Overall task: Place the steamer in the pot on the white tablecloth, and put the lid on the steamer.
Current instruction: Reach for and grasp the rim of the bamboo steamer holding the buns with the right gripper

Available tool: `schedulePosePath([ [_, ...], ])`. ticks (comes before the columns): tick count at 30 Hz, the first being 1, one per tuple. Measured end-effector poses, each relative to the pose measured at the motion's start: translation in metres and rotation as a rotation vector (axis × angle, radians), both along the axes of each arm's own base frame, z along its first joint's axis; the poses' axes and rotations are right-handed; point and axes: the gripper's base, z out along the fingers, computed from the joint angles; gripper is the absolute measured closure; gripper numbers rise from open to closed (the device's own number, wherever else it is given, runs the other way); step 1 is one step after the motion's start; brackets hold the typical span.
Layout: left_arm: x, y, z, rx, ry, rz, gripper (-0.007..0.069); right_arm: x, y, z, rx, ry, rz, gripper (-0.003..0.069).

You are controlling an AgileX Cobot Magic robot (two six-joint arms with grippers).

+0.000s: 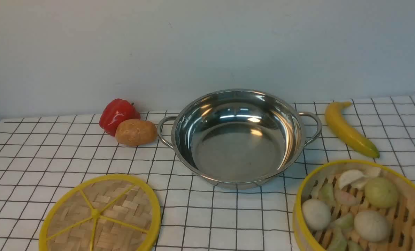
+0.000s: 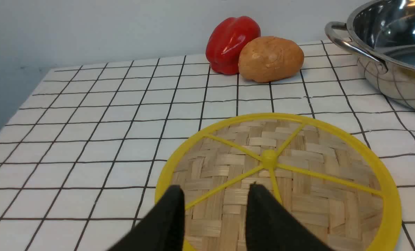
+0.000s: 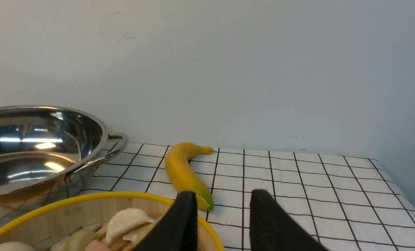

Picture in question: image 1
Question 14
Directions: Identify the green dumpling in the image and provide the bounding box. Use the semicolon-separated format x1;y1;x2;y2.
329;212;354;234
327;227;347;251
319;184;336;207

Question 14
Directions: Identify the white folded dumpling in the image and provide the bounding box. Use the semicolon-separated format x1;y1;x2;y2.
338;167;381;190

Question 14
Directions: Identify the red bell pepper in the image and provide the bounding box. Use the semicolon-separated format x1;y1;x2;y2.
99;98;141;137

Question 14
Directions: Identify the green dumpling upper left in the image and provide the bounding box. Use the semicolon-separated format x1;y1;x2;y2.
319;184;336;207

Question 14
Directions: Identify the pink translucent dumpling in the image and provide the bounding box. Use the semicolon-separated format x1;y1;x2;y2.
334;190;359;207

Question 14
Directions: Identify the white round bun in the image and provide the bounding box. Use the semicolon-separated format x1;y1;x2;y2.
301;199;331;231
354;210;391;243

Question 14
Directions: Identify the stainless steel pot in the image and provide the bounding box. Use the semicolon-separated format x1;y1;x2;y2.
157;89;322;190

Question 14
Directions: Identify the green round bun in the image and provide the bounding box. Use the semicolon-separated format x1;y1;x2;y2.
364;177;399;208

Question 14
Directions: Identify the green dumpling middle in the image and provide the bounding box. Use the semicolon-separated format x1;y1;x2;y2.
329;212;354;234

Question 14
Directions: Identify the yellow banana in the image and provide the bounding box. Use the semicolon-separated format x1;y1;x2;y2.
324;101;381;159

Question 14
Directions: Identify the white checkered tablecloth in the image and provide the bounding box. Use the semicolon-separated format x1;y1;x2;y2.
0;94;415;251

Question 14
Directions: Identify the green dumpling bottom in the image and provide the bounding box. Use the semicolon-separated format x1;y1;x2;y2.
327;227;347;251

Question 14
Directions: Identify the white round bun left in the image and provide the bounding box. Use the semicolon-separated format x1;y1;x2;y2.
301;199;331;231

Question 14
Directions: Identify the yellow bamboo steamer lid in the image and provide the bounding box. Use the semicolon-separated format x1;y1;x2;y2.
38;174;161;251

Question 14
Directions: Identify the white round bun right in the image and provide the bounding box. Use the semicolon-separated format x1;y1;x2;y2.
354;210;391;243

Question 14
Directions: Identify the brown potato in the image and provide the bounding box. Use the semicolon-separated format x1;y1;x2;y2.
115;119;158;147

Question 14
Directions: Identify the yellow bamboo steamer basket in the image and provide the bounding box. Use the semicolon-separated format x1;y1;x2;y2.
292;159;415;251

